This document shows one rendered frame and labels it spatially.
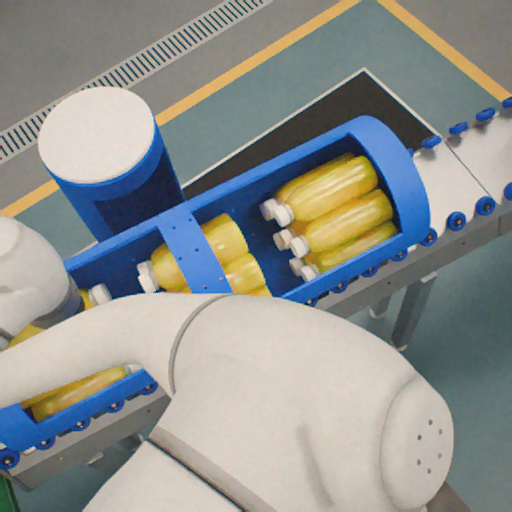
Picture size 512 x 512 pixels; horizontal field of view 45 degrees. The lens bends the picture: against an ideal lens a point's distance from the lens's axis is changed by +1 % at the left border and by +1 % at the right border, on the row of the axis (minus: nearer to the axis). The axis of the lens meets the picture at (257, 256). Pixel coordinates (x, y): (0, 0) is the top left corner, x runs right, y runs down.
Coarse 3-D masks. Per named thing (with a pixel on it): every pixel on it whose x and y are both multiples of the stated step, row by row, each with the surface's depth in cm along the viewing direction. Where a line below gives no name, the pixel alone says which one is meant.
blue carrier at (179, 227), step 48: (336, 144) 133; (384, 144) 115; (240, 192) 130; (384, 192) 131; (144, 240) 128; (192, 240) 109; (192, 288) 108; (288, 288) 132; (144, 384) 114; (0, 432) 105; (48, 432) 111
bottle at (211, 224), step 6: (222, 216) 122; (228, 216) 122; (210, 222) 122; (216, 222) 121; (222, 222) 121; (204, 228) 121; (210, 228) 121; (162, 246) 120; (156, 252) 120; (162, 252) 119; (156, 258) 120; (150, 264) 120; (150, 270) 120
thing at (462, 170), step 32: (480, 128) 151; (416, 160) 149; (448, 160) 148; (480, 160) 147; (448, 192) 144; (480, 192) 143; (448, 256) 144; (384, 288) 141; (128, 416) 131; (160, 416) 136; (0, 448) 127; (32, 448) 127; (64, 448) 129; (96, 448) 133; (32, 480) 131
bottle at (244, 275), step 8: (248, 256) 117; (232, 264) 117; (240, 264) 116; (248, 264) 116; (256, 264) 116; (224, 272) 116; (232, 272) 115; (240, 272) 115; (248, 272) 115; (256, 272) 116; (232, 280) 115; (240, 280) 115; (248, 280) 116; (256, 280) 116; (264, 280) 117; (184, 288) 116; (232, 288) 115; (240, 288) 116; (248, 288) 116; (256, 288) 118
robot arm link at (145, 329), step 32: (96, 320) 56; (128, 320) 52; (160, 320) 47; (0, 352) 78; (32, 352) 60; (64, 352) 58; (96, 352) 56; (128, 352) 52; (160, 352) 45; (0, 384) 62; (32, 384) 60; (64, 384) 61; (160, 384) 47
